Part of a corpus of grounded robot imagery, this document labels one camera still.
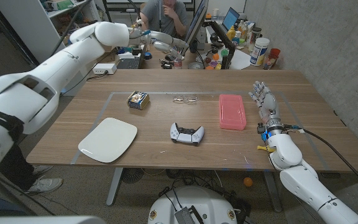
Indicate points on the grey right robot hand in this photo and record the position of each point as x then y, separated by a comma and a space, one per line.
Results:
269, 107

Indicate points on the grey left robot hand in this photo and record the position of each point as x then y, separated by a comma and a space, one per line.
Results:
168, 40

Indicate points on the clear frame glasses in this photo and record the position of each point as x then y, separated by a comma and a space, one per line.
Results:
179, 99

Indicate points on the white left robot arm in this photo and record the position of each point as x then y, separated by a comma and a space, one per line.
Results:
57, 62

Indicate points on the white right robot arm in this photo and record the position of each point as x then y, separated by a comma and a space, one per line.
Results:
300, 183

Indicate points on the pink plastic tray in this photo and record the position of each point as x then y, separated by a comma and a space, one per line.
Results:
230, 113

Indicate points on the white game controller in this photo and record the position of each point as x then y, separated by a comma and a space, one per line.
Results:
186, 137

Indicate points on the white square plate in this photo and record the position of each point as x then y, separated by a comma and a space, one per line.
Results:
109, 140

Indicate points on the black computer mouse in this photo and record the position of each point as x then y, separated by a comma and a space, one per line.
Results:
169, 58

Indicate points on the seated person grey shirt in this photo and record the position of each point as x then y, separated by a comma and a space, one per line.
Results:
157, 18

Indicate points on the blue round button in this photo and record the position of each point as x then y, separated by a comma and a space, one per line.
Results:
148, 56

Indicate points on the black computer monitor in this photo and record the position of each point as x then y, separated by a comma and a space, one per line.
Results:
196, 25

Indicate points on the grey tape roll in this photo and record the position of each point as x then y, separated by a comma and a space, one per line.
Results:
195, 65

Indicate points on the black laptop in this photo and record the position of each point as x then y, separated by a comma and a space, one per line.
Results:
129, 63

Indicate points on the orange capped jar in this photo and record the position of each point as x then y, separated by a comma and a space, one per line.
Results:
215, 57

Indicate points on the white wipes canister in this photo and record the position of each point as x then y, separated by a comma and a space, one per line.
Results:
259, 51

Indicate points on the green capped jar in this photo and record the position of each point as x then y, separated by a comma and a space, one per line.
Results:
224, 52

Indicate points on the yellow bottle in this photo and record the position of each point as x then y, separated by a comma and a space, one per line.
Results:
231, 33

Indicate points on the laptop with blue screen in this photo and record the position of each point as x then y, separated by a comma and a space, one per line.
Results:
230, 19

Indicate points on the small printed tin box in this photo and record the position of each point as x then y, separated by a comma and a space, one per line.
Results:
138, 100

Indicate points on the white power box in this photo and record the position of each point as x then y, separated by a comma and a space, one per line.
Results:
104, 68

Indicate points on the orange ball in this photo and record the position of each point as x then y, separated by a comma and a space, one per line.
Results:
248, 182

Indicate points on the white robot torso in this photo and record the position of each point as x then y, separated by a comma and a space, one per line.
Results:
204, 202

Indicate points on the white shelf unit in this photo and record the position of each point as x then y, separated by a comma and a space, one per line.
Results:
26, 21

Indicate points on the standing person dark trousers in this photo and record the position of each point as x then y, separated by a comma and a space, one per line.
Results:
43, 185

